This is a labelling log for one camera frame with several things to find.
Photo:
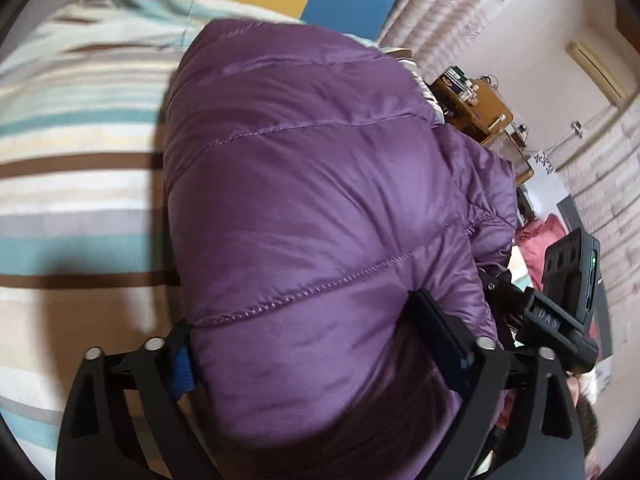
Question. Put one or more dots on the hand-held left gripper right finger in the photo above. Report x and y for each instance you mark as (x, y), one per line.
(442, 332)

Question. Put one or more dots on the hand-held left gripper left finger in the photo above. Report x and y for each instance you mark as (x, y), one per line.
(183, 366)

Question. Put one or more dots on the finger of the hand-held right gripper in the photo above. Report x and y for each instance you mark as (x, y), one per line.
(505, 292)

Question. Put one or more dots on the purple quilted down jacket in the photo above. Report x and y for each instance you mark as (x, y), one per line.
(310, 220)

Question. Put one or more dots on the person's right forearm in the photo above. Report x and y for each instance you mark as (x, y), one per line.
(586, 427)

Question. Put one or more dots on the pink cloth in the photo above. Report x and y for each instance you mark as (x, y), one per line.
(540, 245)

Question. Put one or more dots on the patterned white curtain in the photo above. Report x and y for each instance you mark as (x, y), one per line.
(607, 185)
(450, 5)

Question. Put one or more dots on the wooden shelf unit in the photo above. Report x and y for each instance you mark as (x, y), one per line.
(480, 110)

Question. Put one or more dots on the striped bed cover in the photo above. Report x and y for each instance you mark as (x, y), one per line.
(75, 170)

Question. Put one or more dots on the striped pillow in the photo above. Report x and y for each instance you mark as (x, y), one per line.
(130, 10)

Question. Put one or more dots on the wall air conditioner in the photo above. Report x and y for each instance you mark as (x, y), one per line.
(597, 72)

